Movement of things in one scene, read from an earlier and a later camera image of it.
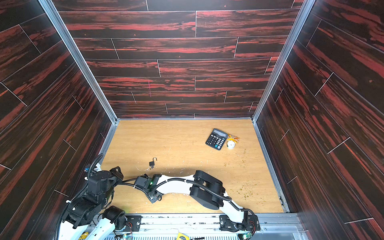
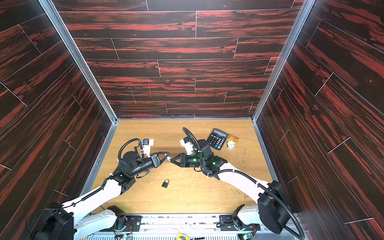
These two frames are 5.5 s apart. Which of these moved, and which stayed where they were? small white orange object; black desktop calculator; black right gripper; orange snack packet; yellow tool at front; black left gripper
Moved: black left gripper; black right gripper
Stayed: orange snack packet; small white orange object; yellow tool at front; black desktop calculator
